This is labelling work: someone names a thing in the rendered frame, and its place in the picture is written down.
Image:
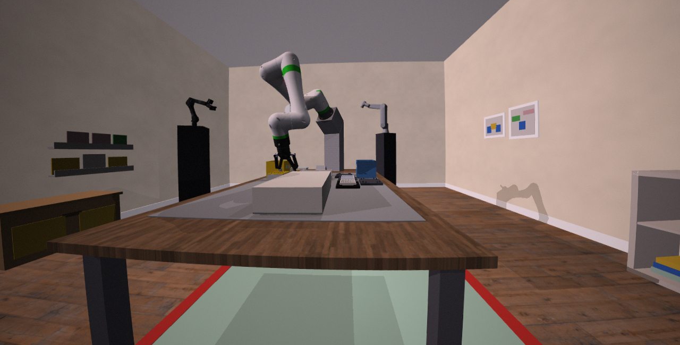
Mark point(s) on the blue open-top bin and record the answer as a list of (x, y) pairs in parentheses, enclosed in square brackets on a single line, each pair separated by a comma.
[(366, 168)]

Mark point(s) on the yellow open-top bin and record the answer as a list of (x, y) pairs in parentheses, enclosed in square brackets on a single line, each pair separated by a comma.
[(270, 166)]

